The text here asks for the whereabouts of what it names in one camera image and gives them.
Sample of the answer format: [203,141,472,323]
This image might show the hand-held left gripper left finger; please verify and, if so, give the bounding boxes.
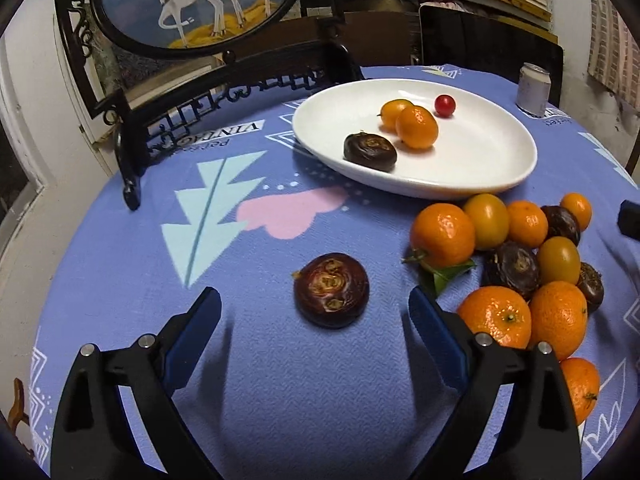
[50,286,223,480]

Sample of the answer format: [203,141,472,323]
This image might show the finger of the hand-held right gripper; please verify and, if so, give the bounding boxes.
[618,200,640,242]

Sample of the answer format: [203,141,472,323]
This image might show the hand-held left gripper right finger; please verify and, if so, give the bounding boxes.
[407,286,583,480]

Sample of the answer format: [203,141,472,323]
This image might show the dark brown water chestnut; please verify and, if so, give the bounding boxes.
[481,241,541,302]
[576,261,605,313]
[292,253,371,330]
[343,132,398,173]
[540,205,582,247]

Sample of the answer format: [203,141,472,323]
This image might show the yellow-orange kumquat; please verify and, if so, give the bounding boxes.
[462,193,511,251]
[536,236,582,286]
[377,99,415,131]

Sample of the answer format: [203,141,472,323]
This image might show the orange mandarin with green leaf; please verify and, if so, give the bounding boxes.
[402,202,477,297]

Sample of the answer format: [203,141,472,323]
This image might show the white oval plate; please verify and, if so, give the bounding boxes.
[291,79,538,200]

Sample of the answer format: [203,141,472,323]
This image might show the blue printed tablecloth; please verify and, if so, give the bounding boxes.
[30,64,640,480]

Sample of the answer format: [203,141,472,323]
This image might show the pale drink can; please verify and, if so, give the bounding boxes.
[516,62,552,117]

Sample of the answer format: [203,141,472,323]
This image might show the brick pattern cloth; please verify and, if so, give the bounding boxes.
[587,0,640,111]

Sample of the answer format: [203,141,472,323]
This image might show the brown wooden chair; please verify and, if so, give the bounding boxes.
[7,377,28,441]

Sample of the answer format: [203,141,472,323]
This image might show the white framed window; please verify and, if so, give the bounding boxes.
[0,85,53,243]

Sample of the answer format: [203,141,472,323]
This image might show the leaning patterned board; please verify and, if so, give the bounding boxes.
[87,5,151,106]

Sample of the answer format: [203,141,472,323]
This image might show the brown wooden cabinet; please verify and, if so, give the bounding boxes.
[270,10,421,68]

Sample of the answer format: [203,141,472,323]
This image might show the round deer screen black stand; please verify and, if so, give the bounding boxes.
[52,0,368,211]

